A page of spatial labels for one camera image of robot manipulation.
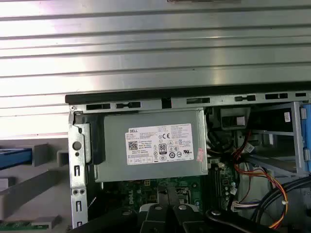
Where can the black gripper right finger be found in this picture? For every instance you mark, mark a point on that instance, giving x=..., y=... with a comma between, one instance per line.
x=184, y=221

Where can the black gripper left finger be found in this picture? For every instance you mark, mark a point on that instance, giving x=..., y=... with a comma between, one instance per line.
x=153, y=221

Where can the hard disk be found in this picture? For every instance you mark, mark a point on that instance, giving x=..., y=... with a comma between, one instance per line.
x=14, y=157

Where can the green motherboard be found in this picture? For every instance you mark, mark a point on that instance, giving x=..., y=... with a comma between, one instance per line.
x=136, y=191

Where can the black RAM slot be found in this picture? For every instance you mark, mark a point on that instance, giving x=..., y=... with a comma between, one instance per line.
x=212, y=184
x=219, y=184

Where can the grey power supply unit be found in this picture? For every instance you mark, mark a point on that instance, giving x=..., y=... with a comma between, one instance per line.
x=116, y=145

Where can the black PC case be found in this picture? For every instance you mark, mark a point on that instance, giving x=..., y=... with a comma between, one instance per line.
x=77, y=155

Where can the grey parts rack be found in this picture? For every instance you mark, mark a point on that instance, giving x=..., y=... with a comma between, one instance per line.
x=39, y=184

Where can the green RAM stick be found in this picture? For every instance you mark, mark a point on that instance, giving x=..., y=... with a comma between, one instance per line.
x=19, y=227

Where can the blue drive cage latch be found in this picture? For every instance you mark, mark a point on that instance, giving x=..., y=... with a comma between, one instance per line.
x=306, y=136

